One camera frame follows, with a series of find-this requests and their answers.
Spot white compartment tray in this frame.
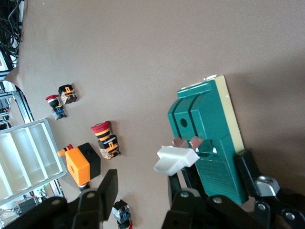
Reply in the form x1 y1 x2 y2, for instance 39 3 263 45
0 118 68 207

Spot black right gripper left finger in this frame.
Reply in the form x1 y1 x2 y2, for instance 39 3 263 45
0 168 119 229

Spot black tangled cables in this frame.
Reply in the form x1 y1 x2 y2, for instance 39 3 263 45
0 0 27 70

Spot red button blue contact block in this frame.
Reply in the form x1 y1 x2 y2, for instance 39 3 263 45
45 94 68 121
78 182 92 192

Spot red button black contact block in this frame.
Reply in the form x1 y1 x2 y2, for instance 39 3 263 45
112 199 133 229

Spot red emergency stop orange block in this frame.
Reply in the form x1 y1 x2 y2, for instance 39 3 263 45
90 121 122 160

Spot black electronics box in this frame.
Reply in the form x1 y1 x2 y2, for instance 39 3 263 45
18 197 46 213

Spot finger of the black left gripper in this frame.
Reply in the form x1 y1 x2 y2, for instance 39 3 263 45
182 165 208 198
234 149 305 229

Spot green load switch white handle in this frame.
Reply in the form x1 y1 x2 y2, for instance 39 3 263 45
153 75 250 206

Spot orange black button enclosure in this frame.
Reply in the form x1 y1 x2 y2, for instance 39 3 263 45
64 142 102 187

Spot red orange emergency stop head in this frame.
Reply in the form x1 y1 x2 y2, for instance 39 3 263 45
57 144 73 157

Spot orange black contact block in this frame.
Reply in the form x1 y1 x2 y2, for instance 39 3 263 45
58 83 79 105

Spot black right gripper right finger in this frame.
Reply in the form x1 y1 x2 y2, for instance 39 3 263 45
162 173 263 229

